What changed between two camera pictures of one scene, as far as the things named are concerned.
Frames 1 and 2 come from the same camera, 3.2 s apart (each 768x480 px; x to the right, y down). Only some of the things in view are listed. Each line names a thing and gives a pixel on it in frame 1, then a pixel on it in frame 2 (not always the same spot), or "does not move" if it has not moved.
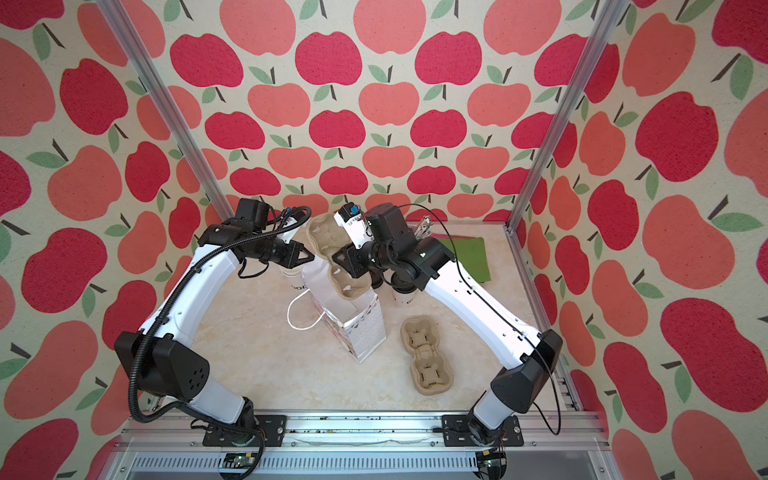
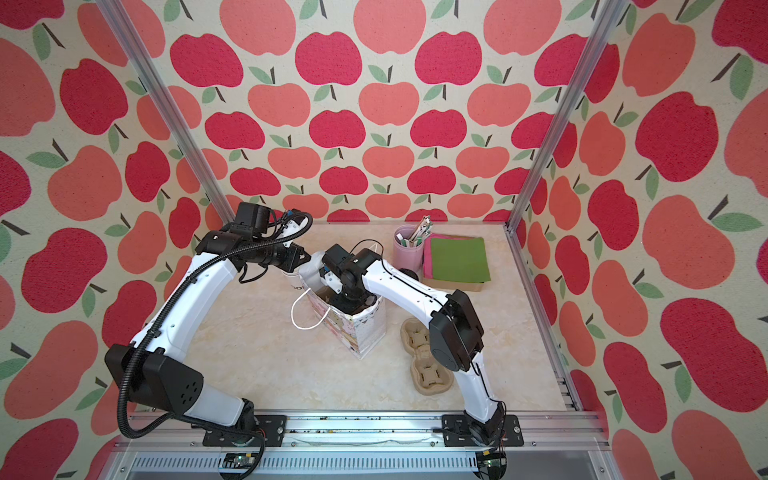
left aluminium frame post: x=166 y=108 does not move
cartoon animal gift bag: x=358 y=322 does not move
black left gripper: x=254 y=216 does not move
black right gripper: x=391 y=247 to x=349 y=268
